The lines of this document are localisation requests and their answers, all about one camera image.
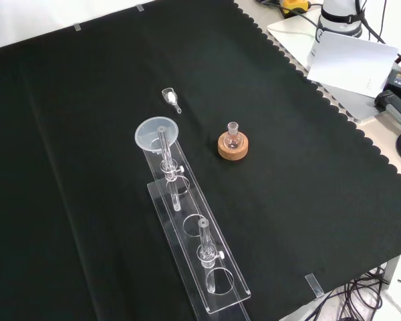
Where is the clear plastic funnel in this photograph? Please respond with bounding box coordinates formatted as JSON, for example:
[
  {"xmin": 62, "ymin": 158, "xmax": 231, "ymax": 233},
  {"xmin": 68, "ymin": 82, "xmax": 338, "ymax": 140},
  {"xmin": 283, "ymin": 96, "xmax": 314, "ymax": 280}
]
[{"xmin": 134, "ymin": 116, "xmax": 180, "ymax": 155}]

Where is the small glass weighing funnel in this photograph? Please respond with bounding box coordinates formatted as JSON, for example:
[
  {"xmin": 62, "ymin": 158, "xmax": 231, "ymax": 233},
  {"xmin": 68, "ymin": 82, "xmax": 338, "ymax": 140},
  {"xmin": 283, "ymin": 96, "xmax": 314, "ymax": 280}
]
[{"xmin": 161, "ymin": 88, "xmax": 183, "ymax": 115}]

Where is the clear acrylic funnel stand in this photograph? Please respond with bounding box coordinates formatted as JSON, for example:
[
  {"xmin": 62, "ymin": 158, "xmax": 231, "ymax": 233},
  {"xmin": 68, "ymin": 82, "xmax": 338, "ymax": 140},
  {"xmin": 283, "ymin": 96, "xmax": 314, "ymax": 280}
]
[{"xmin": 138, "ymin": 125, "xmax": 253, "ymax": 321}]

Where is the small round-bottom glass flask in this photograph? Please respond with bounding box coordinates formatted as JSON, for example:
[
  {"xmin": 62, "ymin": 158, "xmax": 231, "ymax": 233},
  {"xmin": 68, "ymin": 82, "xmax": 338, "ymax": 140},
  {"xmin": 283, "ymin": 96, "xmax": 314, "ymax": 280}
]
[{"xmin": 223, "ymin": 121, "xmax": 244, "ymax": 150}]

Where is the black scalloped bench cloth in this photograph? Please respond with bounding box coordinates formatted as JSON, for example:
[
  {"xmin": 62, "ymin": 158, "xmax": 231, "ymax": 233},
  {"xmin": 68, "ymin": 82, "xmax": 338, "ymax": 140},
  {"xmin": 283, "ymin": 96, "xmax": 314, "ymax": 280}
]
[{"xmin": 0, "ymin": 0, "xmax": 401, "ymax": 321}]

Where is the pale white board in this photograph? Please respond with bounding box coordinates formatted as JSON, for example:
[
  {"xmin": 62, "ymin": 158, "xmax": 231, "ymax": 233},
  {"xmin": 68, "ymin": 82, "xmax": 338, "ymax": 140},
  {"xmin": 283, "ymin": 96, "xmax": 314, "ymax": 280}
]
[{"xmin": 306, "ymin": 30, "xmax": 400, "ymax": 98}]

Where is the yellow stop button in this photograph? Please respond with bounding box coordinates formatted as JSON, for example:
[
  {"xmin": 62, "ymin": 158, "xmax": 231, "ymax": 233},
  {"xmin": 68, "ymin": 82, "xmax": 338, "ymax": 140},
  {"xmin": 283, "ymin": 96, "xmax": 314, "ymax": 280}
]
[{"xmin": 279, "ymin": 0, "xmax": 309, "ymax": 16}]

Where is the grey table leg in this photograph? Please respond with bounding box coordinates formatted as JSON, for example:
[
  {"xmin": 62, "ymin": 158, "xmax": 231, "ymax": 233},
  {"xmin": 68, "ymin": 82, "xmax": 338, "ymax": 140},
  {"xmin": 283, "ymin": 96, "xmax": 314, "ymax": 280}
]
[{"xmin": 383, "ymin": 256, "xmax": 401, "ymax": 286}]

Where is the cork ring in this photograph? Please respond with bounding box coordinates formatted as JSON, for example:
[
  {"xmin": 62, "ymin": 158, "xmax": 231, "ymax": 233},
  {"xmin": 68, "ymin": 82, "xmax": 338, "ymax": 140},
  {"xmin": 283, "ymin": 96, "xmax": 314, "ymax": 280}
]
[{"xmin": 217, "ymin": 130, "xmax": 249, "ymax": 161}]

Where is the pale metal base plate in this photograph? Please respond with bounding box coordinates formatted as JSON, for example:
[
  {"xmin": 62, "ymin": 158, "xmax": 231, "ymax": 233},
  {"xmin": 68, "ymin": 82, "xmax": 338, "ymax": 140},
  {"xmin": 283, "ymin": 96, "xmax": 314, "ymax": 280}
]
[{"xmin": 266, "ymin": 15, "xmax": 387, "ymax": 122}]

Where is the black stop button cable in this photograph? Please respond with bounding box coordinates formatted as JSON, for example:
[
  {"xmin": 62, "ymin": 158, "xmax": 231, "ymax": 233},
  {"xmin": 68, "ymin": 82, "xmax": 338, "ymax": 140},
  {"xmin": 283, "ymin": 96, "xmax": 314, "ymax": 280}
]
[{"xmin": 282, "ymin": 5, "xmax": 319, "ymax": 31}]

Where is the black grey handle tool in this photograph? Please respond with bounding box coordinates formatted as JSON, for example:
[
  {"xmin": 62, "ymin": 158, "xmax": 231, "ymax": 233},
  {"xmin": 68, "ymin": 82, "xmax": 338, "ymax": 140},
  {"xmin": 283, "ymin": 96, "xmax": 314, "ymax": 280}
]
[{"xmin": 374, "ymin": 89, "xmax": 401, "ymax": 130}]

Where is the black floor cable bundle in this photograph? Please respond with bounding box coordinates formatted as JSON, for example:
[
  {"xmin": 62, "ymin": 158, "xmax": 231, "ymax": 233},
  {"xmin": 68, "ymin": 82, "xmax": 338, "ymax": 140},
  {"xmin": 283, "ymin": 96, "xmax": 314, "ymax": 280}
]
[{"xmin": 307, "ymin": 250, "xmax": 401, "ymax": 321}]

